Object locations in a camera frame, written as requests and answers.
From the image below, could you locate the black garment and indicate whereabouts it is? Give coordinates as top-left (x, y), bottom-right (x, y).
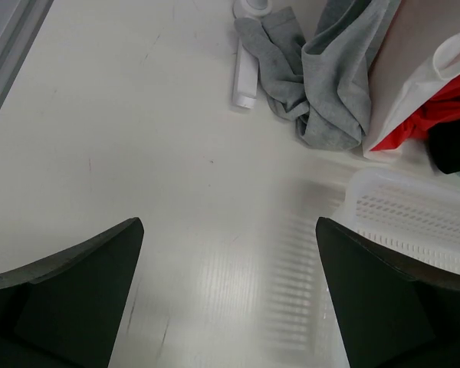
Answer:
top-left (427, 120), bottom-right (460, 174)

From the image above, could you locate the grey tank top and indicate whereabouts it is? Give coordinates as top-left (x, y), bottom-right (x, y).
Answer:
top-left (234, 0), bottom-right (399, 151)

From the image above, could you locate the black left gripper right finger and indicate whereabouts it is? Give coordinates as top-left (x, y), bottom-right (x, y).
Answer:
top-left (315, 217), bottom-right (460, 367)

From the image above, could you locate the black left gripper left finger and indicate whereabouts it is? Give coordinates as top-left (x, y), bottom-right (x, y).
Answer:
top-left (0, 218), bottom-right (144, 367)

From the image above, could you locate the white clothes rack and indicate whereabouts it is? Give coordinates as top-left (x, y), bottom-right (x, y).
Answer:
top-left (232, 0), bottom-right (272, 109)

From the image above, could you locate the aluminium frame post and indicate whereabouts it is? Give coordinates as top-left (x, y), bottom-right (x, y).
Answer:
top-left (0, 0), bottom-right (53, 109)

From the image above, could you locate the white plastic basket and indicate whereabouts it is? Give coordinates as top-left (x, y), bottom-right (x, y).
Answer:
top-left (333, 168), bottom-right (460, 274)

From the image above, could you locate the red and white garment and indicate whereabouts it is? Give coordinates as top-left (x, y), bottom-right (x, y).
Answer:
top-left (362, 32), bottom-right (460, 162)

